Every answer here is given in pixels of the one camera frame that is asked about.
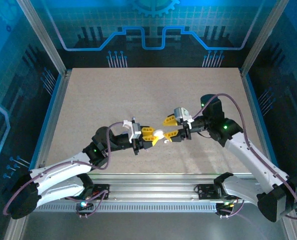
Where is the white earbud charging case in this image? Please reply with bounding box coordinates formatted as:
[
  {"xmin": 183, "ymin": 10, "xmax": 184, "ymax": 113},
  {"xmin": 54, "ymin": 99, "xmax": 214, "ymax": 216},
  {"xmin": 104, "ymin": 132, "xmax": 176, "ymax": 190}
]
[{"xmin": 152, "ymin": 129, "xmax": 165, "ymax": 146}]

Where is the aluminium table side rail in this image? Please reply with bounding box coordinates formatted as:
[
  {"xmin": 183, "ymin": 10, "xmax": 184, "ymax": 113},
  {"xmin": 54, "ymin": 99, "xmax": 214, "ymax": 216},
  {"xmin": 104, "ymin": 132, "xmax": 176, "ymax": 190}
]
[
  {"xmin": 239, "ymin": 68, "xmax": 284, "ymax": 182},
  {"xmin": 29, "ymin": 69, "xmax": 73, "ymax": 176}
]

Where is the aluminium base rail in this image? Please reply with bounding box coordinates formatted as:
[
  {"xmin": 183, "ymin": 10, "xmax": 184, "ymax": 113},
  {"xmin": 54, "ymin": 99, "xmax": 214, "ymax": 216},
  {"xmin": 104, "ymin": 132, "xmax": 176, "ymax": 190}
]
[{"xmin": 20, "ymin": 172, "xmax": 289, "ymax": 204}]

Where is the grey slotted cable duct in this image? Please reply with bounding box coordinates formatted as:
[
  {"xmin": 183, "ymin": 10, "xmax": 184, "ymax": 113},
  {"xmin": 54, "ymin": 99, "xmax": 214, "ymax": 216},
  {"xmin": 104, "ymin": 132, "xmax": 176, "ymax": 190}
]
[{"xmin": 28, "ymin": 202, "xmax": 218, "ymax": 213}]

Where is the aluminium frame post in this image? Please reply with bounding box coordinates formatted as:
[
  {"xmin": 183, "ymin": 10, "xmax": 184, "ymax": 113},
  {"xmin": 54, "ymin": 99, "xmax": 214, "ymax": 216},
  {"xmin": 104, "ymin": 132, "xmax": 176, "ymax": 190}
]
[
  {"xmin": 240, "ymin": 0, "xmax": 291, "ymax": 76},
  {"xmin": 15, "ymin": 0, "xmax": 69, "ymax": 76}
]

